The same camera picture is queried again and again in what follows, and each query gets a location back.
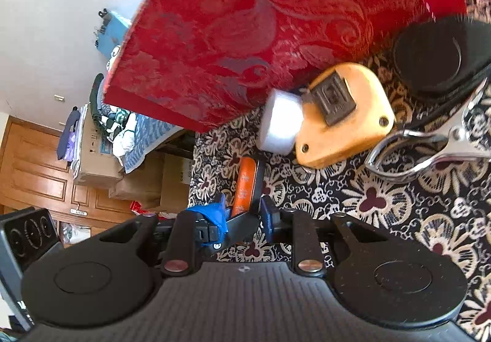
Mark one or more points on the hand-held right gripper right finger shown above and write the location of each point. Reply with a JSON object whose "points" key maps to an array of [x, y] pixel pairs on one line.
{"points": [[268, 219]]}

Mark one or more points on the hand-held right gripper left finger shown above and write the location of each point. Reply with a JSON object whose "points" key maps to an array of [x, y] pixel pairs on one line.
{"points": [[211, 217]]}

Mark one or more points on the clear tape roll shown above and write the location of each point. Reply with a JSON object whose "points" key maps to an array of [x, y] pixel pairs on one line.
{"points": [[278, 127]]}

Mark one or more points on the red brocade cardboard box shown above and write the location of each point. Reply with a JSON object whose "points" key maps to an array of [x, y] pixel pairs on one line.
{"points": [[249, 39]]}

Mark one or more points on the brown cardboard box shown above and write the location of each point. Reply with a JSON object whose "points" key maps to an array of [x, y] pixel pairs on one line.
{"points": [[176, 181], [140, 184]]}

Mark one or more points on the wooden door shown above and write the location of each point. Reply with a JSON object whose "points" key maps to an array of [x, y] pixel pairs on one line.
{"points": [[34, 173]]}

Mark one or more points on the blue patterned cloth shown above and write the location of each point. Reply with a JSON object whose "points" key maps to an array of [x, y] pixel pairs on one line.
{"points": [[145, 142]]}

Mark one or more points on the black floral tablecloth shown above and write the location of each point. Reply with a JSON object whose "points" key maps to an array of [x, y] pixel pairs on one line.
{"points": [[383, 196]]}

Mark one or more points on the purple hanging bag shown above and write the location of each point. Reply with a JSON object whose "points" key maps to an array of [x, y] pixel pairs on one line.
{"points": [[67, 134]]}

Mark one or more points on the green white clothes pile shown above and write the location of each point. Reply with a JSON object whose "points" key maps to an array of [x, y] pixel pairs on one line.
{"points": [[115, 123]]}

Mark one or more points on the yellow tape measure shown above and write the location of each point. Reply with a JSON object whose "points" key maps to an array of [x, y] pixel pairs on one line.
{"points": [[370, 85]]}

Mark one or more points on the chrome metal clip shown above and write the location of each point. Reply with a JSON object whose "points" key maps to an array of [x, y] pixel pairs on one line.
{"points": [[456, 134]]}

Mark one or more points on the light blue box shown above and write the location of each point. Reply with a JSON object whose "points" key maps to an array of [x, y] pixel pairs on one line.
{"points": [[113, 33]]}

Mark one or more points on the black round brush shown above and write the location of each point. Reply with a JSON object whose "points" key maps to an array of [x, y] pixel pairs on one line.
{"points": [[425, 58]]}

